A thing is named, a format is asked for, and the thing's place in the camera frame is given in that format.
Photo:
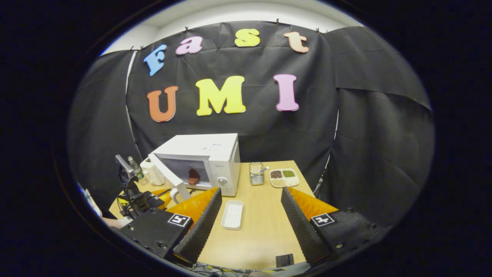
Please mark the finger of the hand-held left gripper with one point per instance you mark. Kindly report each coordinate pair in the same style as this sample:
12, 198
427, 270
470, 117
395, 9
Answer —
164, 195

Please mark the black backdrop cloth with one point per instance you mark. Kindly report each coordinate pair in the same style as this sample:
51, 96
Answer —
326, 127

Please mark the white paper sheet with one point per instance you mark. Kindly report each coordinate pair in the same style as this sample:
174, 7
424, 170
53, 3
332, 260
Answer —
92, 202

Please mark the white microwave oven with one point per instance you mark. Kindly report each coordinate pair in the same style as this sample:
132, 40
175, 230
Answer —
226, 154

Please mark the white toaster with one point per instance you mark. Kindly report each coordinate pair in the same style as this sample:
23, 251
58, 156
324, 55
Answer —
153, 175

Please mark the brown fried meat piece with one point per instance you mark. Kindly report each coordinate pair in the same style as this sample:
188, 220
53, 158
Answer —
194, 177

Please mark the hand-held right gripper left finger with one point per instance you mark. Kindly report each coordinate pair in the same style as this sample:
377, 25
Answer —
200, 231

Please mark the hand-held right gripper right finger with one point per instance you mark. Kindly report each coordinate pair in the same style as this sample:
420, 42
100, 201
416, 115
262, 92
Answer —
300, 227

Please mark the clear plastic water bottle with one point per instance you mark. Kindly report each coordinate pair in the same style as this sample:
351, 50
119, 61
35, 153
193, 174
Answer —
135, 167

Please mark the white divided spice dish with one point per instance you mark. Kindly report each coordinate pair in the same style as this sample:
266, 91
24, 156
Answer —
284, 181

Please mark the white rectangular tray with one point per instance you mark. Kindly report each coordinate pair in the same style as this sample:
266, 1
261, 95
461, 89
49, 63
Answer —
232, 215

